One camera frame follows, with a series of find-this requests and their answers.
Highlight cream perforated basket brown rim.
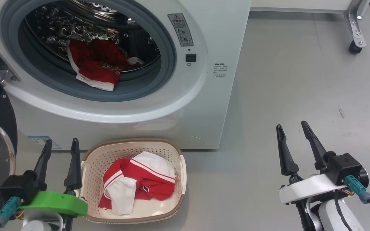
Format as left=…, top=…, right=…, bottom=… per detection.
left=81, top=138, right=187, bottom=224

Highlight blue energy label sticker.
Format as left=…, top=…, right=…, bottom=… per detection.
left=28, top=136, right=62, bottom=150

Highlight white front-load washing machine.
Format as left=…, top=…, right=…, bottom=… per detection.
left=0, top=0, right=251, bottom=150

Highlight white partition panel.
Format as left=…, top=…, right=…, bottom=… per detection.
left=251, top=0, right=352, bottom=14

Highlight red jacket with white sleeves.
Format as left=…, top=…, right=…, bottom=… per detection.
left=98, top=151, right=176, bottom=215

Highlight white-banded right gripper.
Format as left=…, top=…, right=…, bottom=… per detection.
left=276, top=121, right=347, bottom=231

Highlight metal frame leg with caster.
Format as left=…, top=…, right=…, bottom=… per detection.
left=344, top=0, right=370, bottom=54

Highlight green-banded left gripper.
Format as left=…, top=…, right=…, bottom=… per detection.
left=20, top=138, right=88, bottom=231

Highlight teal plug camera cable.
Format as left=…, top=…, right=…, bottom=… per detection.
left=0, top=196, right=22, bottom=231
left=344, top=175, right=370, bottom=222

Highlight grey warning sticker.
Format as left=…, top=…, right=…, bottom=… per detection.
left=167, top=13, right=194, bottom=47

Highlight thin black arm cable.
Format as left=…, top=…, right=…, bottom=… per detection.
left=333, top=190, right=354, bottom=231

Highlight red shorts with white trim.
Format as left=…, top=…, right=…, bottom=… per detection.
left=67, top=38, right=144, bottom=92

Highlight stainless steel washing machine drum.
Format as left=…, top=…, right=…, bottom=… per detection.
left=24, top=0, right=161, bottom=82

